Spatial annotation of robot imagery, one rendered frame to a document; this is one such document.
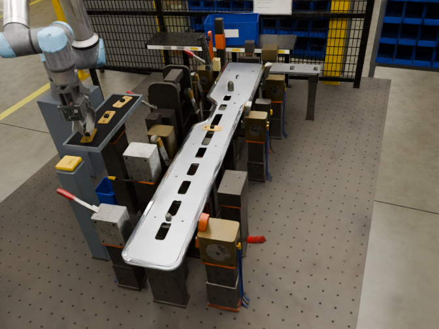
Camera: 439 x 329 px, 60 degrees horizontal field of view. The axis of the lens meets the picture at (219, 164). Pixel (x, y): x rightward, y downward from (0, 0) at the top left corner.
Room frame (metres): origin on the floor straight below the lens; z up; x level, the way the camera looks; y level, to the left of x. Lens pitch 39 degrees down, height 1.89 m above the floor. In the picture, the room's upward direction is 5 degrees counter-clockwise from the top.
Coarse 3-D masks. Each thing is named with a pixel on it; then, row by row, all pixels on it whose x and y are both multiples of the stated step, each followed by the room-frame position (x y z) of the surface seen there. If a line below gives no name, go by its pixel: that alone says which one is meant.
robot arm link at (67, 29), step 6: (54, 24) 1.21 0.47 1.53; (60, 24) 1.21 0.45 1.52; (66, 24) 1.24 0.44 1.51; (36, 30) 1.18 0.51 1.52; (66, 30) 1.19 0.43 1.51; (72, 30) 1.24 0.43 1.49; (36, 36) 1.16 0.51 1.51; (72, 36) 1.20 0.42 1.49; (36, 42) 1.15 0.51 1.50; (72, 42) 1.18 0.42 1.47; (36, 48) 1.15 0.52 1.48
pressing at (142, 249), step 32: (224, 64) 1.99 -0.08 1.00; (256, 64) 1.95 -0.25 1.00; (224, 96) 1.63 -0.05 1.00; (192, 128) 1.37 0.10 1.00; (224, 128) 1.35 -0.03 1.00; (192, 160) 1.15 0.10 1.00; (160, 192) 0.99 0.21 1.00; (192, 192) 0.97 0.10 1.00; (160, 224) 0.84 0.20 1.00; (192, 224) 0.83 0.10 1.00; (128, 256) 0.72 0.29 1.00; (160, 256) 0.71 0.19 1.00
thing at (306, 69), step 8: (272, 64) 1.93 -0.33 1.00; (280, 64) 1.92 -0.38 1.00; (288, 64) 1.92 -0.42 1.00; (296, 64) 1.91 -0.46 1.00; (304, 64) 1.90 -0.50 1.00; (272, 72) 1.85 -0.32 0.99; (280, 72) 1.84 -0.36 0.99; (288, 72) 1.83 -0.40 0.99; (296, 72) 1.81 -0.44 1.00; (304, 72) 1.80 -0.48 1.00; (312, 72) 1.79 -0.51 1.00
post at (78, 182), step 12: (84, 168) 1.00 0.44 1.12; (60, 180) 0.97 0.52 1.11; (72, 180) 0.96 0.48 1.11; (84, 180) 0.98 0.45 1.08; (72, 192) 0.96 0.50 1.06; (84, 192) 0.97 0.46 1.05; (72, 204) 0.97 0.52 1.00; (96, 204) 1.00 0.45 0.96; (84, 216) 0.96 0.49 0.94; (84, 228) 0.97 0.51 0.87; (96, 240) 0.96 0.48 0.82; (96, 252) 0.96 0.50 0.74
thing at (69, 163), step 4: (68, 156) 1.03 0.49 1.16; (72, 156) 1.02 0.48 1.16; (64, 160) 1.01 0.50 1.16; (68, 160) 1.00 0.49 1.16; (72, 160) 1.00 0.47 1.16; (76, 160) 1.00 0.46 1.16; (80, 160) 1.01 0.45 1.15; (60, 164) 0.98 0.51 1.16; (64, 164) 0.98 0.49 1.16; (68, 164) 0.98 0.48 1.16; (72, 164) 0.98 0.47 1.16; (76, 164) 0.98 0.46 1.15; (56, 168) 0.98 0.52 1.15; (60, 168) 0.97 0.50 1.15; (64, 168) 0.97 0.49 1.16; (68, 168) 0.96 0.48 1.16; (72, 168) 0.96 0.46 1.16
